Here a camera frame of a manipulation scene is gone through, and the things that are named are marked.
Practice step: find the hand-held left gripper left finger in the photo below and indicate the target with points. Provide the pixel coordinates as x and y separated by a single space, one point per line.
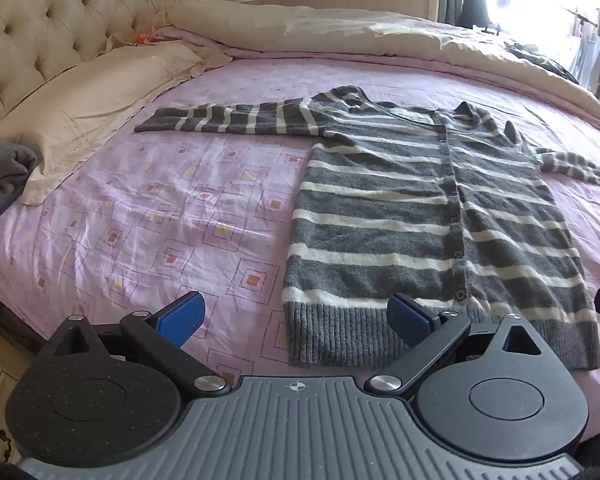
179 321

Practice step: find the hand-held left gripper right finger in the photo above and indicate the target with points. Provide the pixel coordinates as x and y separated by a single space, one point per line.
406 318

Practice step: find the grey white striped cardigan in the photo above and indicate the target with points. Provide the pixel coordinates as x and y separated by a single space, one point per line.
420 220

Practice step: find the clothes drying rack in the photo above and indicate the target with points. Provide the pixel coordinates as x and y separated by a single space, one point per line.
587 45

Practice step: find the pink patterned bed sheet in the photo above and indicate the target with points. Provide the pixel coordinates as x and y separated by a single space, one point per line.
145 210

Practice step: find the grey cloth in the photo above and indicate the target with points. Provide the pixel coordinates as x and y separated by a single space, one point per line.
2 177

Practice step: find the beige pillow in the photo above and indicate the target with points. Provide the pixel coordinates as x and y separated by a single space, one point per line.
85 105

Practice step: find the dark garment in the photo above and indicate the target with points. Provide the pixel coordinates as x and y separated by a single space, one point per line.
542 60

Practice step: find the beige duvet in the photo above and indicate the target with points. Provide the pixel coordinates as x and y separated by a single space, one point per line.
380 35

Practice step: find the small orange object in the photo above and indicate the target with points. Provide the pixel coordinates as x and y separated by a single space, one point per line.
141 39

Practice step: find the dark object at window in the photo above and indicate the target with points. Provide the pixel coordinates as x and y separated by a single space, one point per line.
475 7

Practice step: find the beige tufted headboard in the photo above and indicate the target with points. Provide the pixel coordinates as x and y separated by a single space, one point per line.
60 15

